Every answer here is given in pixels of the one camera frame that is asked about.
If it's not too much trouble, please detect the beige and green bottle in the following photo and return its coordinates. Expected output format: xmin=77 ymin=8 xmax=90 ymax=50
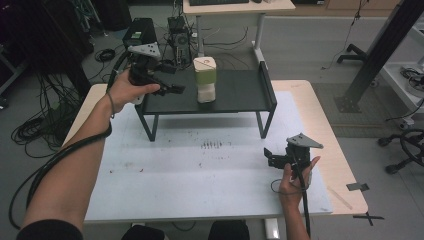
xmin=192 ymin=56 xmax=218 ymax=104

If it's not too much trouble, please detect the person's dark sleeve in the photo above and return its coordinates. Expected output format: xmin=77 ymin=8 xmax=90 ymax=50
xmin=15 ymin=218 xmax=84 ymax=240

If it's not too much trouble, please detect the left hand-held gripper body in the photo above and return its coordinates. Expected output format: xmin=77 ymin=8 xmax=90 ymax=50
xmin=127 ymin=42 xmax=165 ymax=96

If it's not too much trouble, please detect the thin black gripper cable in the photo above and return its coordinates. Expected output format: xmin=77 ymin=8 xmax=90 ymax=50
xmin=270 ymin=146 xmax=312 ymax=238

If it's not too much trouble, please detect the black metal shelf rack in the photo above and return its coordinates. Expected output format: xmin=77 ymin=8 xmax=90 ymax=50
xmin=134 ymin=60 xmax=278 ymax=142

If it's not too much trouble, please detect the coiled black cable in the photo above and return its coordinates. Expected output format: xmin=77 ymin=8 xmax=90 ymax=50
xmin=94 ymin=47 xmax=117 ymax=63

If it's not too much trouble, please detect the black office chair base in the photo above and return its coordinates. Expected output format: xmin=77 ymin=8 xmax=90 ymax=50
xmin=377 ymin=127 xmax=424 ymax=175

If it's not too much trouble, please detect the black metal post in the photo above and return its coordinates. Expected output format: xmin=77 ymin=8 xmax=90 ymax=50
xmin=334 ymin=0 xmax=424 ymax=114

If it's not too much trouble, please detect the thick black gripper cable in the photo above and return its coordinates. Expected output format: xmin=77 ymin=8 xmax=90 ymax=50
xmin=8 ymin=49 xmax=134 ymax=231

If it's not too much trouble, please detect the grey tape piece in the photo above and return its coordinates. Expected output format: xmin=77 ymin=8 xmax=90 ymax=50
xmin=346 ymin=182 xmax=370 ymax=192

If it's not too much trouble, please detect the open computer tower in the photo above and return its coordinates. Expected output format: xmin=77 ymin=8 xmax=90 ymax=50
xmin=167 ymin=15 xmax=193 ymax=67

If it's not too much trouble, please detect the white table leg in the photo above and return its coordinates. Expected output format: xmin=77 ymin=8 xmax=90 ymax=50
xmin=264 ymin=217 xmax=280 ymax=240

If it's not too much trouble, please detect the person's left knee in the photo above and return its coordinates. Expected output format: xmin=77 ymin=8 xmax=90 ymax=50
xmin=120 ymin=224 xmax=167 ymax=240

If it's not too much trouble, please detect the white desk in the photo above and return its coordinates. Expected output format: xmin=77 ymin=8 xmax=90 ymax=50
xmin=182 ymin=0 xmax=297 ymax=72

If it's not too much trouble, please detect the person's right hand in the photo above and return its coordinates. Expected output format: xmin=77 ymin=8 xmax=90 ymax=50
xmin=278 ymin=155 xmax=322 ymax=209

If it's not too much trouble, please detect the bundle of black floor cables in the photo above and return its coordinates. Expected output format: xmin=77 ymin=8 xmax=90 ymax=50
xmin=10 ymin=73 xmax=84 ymax=159

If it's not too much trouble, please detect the black stand foot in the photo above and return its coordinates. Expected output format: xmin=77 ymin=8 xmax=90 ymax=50
xmin=336 ymin=43 xmax=368 ymax=65

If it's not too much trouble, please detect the white table mat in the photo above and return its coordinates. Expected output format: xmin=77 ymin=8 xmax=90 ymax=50
xmin=84 ymin=91 xmax=334 ymax=223

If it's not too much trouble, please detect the person's left hand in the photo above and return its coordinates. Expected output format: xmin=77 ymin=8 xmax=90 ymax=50
xmin=107 ymin=68 xmax=161 ymax=113

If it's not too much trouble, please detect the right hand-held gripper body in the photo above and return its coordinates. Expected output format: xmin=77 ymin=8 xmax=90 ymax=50
xmin=281 ymin=132 xmax=324 ymax=169

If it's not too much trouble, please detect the white shelf cart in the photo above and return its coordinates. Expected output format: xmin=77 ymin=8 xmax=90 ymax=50
xmin=379 ymin=23 xmax=424 ymax=114

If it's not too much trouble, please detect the black computer tower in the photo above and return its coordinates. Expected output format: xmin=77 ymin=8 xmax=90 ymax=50
xmin=122 ymin=17 xmax=160 ymax=65

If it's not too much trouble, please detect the person's right knee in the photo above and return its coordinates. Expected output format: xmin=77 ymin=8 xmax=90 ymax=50
xmin=207 ymin=219 xmax=251 ymax=240

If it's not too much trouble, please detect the person's knee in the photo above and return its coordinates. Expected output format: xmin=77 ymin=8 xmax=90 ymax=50
xmin=120 ymin=224 xmax=167 ymax=240
xmin=207 ymin=219 xmax=251 ymax=240

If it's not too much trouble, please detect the black keyboard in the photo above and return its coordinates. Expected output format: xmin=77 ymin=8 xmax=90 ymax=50
xmin=188 ymin=0 xmax=250 ymax=6

